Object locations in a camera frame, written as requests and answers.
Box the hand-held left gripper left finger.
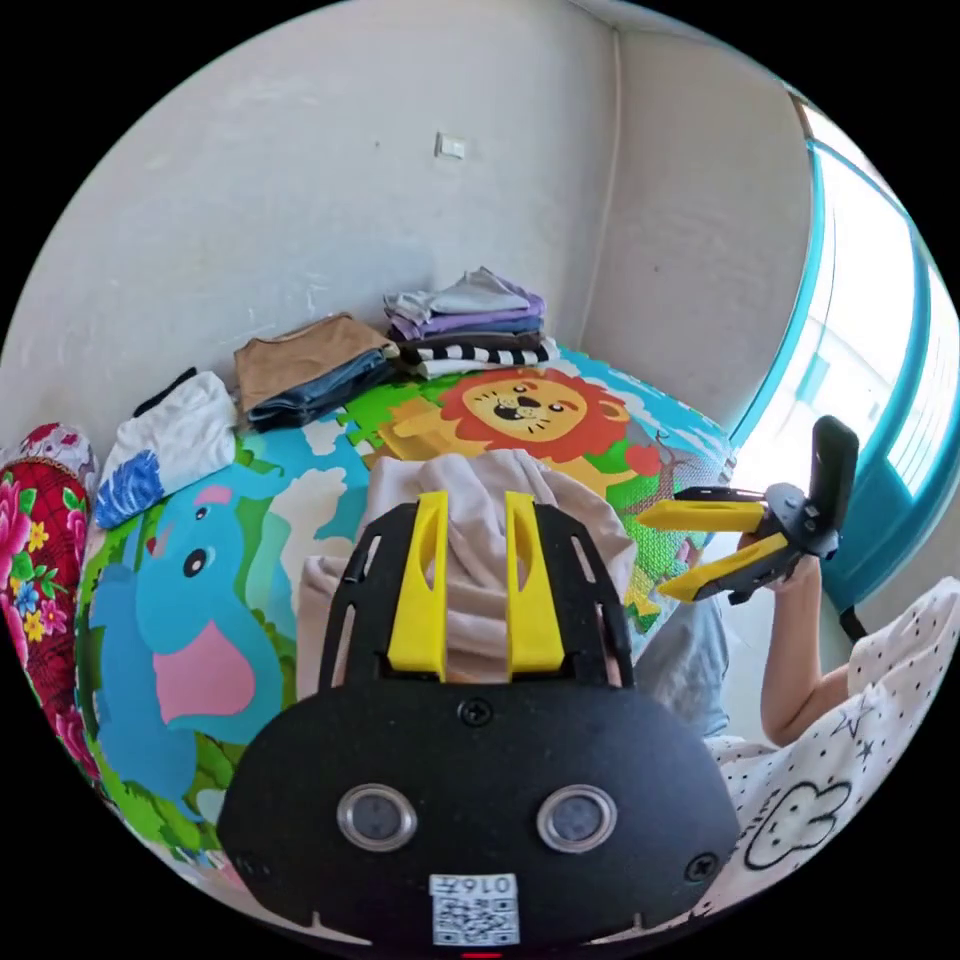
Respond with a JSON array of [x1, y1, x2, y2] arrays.
[[386, 491, 450, 682]]

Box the person's right forearm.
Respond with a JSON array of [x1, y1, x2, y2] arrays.
[[759, 584, 856, 745]]

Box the red floral pillow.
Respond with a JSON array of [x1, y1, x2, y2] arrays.
[[0, 423, 103, 785]]

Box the light pink long pants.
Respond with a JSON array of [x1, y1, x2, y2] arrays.
[[296, 448, 639, 703]]

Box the person's body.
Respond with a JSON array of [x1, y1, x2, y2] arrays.
[[633, 575, 960, 931]]

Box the person's right hand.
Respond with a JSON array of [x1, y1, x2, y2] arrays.
[[738, 523, 825, 603]]

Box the pile of purple and striped clothes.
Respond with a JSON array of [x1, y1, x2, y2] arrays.
[[383, 266, 560, 380]]

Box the bed with animal print mat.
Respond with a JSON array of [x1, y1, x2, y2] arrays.
[[71, 344, 740, 894]]

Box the pile of white and blue clothes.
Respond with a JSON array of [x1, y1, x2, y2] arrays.
[[93, 367, 240, 530]]

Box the window with blue frame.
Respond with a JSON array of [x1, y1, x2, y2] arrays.
[[731, 97, 960, 609]]

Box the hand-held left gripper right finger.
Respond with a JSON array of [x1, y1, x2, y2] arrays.
[[504, 491, 565, 682]]

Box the pile of brown and denim clothes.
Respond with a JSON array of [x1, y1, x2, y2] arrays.
[[232, 312, 403, 435]]

